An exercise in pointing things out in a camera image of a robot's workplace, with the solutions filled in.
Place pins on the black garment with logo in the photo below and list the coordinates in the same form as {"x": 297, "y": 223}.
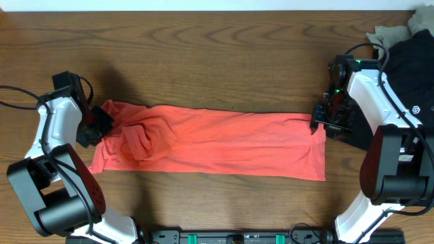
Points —
{"x": 410, "y": 73}

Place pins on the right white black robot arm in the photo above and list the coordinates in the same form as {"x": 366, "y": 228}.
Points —
{"x": 397, "y": 170}

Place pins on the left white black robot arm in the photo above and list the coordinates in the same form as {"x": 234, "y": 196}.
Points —
{"x": 57, "y": 191}

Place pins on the orange red t-shirt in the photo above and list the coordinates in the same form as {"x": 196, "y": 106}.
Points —
{"x": 187, "y": 140}

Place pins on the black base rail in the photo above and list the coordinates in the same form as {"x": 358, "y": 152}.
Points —
{"x": 298, "y": 235}

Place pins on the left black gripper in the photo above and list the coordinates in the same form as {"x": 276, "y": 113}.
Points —
{"x": 93, "y": 126}

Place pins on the grey cloth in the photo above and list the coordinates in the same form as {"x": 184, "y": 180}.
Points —
{"x": 417, "y": 31}

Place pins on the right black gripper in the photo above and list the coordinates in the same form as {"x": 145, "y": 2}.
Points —
{"x": 323, "y": 118}

